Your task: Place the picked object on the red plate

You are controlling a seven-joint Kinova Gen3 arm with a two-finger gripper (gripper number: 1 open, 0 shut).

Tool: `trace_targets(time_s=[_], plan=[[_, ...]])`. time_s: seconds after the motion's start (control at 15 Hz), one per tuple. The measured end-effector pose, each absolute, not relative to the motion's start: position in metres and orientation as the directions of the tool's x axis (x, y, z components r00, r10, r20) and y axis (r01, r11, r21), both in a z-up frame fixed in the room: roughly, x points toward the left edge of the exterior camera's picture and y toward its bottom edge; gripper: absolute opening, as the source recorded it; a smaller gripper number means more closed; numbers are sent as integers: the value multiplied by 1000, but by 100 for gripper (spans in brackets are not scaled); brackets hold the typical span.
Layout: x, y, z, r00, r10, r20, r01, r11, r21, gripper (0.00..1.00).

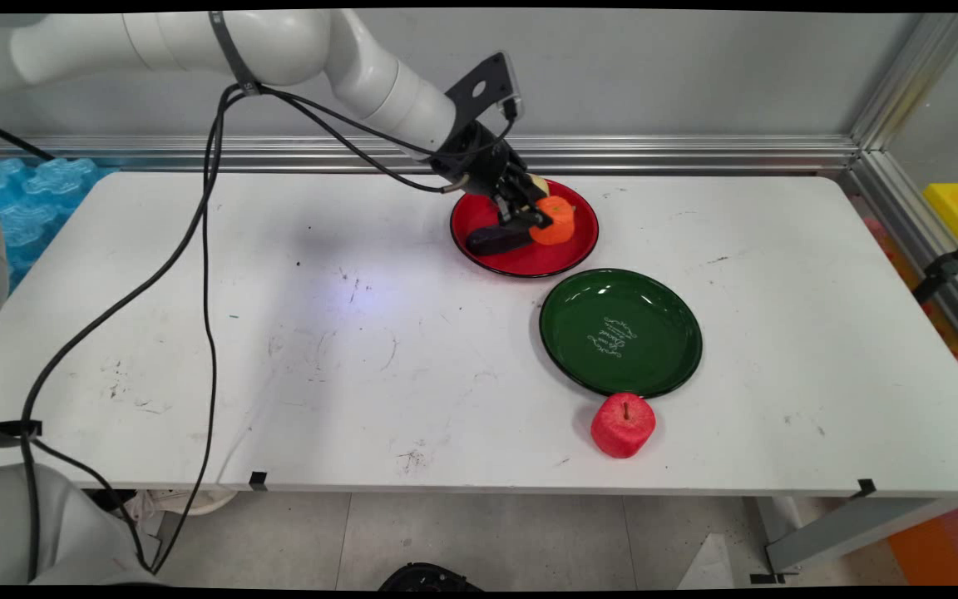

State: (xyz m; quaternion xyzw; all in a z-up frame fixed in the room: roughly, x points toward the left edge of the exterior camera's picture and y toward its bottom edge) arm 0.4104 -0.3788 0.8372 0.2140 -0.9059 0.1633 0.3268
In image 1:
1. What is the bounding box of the red round plate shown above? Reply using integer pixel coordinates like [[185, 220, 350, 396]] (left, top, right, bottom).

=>
[[450, 178, 600, 279]]

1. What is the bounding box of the slanted aluminium frame post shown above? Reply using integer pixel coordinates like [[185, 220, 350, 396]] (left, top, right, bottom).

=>
[[849, 12, 958, 152]]

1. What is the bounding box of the horizontal aluminium frame rail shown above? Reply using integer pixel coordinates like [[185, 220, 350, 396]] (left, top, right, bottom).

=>
[[0, 133, 862, 176]]

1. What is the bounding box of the green round plate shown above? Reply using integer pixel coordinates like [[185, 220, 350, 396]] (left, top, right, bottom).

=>
[[539, 268, 704, 399]]

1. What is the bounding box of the purple eggplant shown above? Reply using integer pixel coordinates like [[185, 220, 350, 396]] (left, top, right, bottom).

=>
[[466, 225, 535, 257]]

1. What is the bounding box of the long black cable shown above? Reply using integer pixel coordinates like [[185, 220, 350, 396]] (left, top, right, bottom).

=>
[[18, 82, 247, 585], [134, 82, 463, 575]]

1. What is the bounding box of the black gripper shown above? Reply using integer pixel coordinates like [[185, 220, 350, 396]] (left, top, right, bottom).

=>
[[427, 121, 556, 232]]

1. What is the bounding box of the blue foam mat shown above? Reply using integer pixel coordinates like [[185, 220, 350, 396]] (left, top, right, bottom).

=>
[[0, 156, 119, 297]]

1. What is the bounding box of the side aluminium frame rail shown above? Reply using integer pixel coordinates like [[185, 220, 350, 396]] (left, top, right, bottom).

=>
[[838, 150, 958, 371]]

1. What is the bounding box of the black round object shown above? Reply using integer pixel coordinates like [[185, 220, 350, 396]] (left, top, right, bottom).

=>
[[378, 562, 485, 592]]

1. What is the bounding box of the red apple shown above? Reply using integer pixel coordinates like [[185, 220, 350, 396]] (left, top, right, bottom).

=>
[[590, 393, 657, 459]]

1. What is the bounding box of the grey table leg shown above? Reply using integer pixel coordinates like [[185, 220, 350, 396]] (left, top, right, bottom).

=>
[[764, 497, 950, 577]]

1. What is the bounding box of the orange box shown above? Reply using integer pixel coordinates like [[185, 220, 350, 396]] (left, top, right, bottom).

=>
[[886, 499, 958, 587]]

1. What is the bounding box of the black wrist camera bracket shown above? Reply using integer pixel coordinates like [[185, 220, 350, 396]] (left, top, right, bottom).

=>
[[443, 52, 524, 126]]

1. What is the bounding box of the black cable strap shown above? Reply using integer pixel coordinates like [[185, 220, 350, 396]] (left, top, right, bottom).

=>
[[0, 420, 43, 450]]

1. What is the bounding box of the thin black cable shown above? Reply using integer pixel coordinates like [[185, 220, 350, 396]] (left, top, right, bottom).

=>
[[0, 115, 57, 163]]

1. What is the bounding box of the orange fruit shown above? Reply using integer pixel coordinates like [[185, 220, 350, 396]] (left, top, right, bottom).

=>
[[529, 196, 577, 247]]

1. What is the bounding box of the black clamp stand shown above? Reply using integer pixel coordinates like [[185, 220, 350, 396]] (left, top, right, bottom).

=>
[[911, 221, 958, 305]]

